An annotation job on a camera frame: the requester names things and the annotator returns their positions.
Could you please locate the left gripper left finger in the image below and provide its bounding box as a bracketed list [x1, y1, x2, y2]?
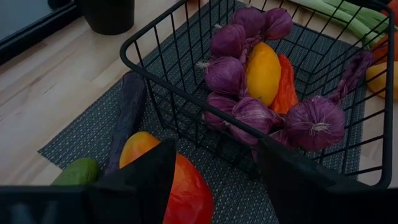
[93, 138, 177, 224]

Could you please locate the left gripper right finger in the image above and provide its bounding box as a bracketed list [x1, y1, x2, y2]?
[259, 137, 343, 224]

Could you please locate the red and yellow mango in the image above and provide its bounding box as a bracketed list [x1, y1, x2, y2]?
[119, 131, 216, 224]

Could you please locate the green cucumber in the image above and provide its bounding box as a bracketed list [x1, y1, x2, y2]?
[50, 157, 101, 187]

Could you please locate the dark purple eggplant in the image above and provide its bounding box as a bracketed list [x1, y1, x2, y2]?
[103, 70, 147, 177]

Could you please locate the orange carrot with green leaves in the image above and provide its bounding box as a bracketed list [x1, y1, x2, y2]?
[269, 54, 300, 115]

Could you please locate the yellow orange oval fruit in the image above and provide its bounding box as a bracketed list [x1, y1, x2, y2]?
[365, 61, 398, 101]

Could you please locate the green white leek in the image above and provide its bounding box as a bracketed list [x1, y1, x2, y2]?
[287, 0, 391, 50]

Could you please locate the grey woven placemat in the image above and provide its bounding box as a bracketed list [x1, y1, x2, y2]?
[37, 0, 376, 224]

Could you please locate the green potted plant black pot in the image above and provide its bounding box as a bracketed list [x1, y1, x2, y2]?
[75, 0, 136, 36]

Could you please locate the black wire basket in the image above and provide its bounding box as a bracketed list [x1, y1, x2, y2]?
[119, 0, 396, 190]

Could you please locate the black metal table frame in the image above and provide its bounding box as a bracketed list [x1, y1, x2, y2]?
[0, 0, 80, 67]

